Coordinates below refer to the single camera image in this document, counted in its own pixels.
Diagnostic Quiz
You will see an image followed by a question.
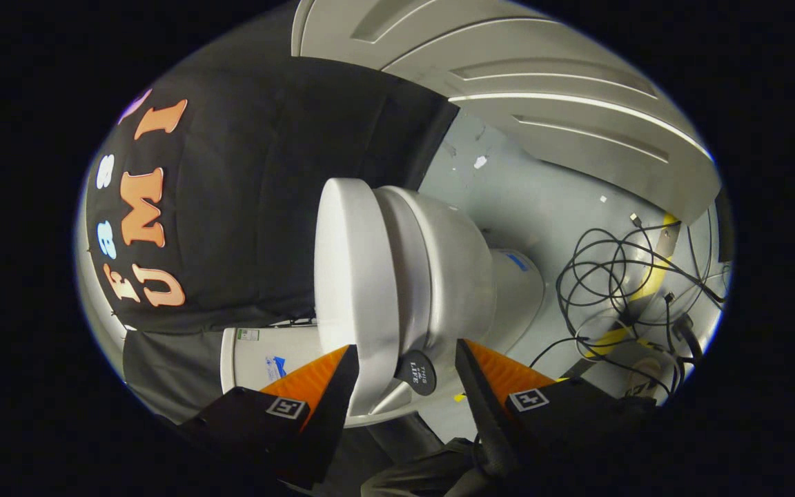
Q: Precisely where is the white toilet lid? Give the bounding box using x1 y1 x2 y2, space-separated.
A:
313 177 440 429

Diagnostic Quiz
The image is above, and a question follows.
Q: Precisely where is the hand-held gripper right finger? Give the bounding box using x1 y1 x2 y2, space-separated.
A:
454 338 657 480

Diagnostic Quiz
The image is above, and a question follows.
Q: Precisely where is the white toilet bowl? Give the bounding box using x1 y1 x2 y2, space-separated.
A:
397 186 547 387

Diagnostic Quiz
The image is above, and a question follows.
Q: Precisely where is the tangle of black cables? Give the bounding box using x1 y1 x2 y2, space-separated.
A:
527 213 728 402

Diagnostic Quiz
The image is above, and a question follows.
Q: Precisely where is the yellow floor tape strip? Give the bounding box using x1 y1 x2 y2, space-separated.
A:
580 213 683 361

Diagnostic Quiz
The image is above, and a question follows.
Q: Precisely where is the black backdrop cloth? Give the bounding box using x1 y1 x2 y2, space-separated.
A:
86 55 460 425

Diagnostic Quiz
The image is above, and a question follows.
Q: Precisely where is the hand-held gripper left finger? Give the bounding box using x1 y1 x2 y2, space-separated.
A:
175 344 361 491

